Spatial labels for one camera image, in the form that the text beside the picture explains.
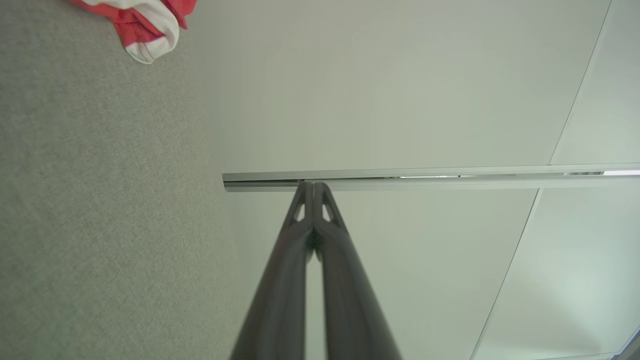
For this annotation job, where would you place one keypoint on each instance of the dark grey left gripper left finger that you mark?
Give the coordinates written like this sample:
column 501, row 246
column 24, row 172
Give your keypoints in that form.
column 280, row 290

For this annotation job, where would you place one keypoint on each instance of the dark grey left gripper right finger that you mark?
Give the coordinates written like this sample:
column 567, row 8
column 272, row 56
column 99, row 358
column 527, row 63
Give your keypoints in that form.
column 350, row 300

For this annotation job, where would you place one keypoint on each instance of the red number 23 basketball jersey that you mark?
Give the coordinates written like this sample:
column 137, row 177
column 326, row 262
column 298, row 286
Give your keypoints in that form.
column 135, row 30

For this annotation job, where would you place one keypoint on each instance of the grey metal wall rail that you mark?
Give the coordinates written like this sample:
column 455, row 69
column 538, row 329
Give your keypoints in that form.
column 400, row 179

